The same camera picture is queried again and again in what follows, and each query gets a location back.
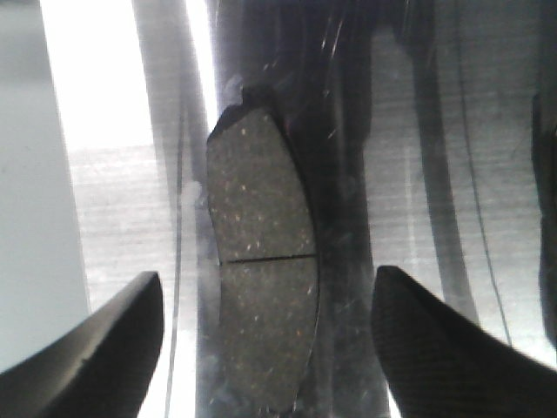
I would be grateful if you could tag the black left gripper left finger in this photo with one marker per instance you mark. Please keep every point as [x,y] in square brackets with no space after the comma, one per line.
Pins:
[101,368]

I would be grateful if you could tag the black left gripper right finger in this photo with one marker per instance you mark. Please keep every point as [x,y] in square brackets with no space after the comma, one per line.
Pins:
[437,363]

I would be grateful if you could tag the grey brake pad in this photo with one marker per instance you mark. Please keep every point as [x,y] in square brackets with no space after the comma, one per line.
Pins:
[267,252]

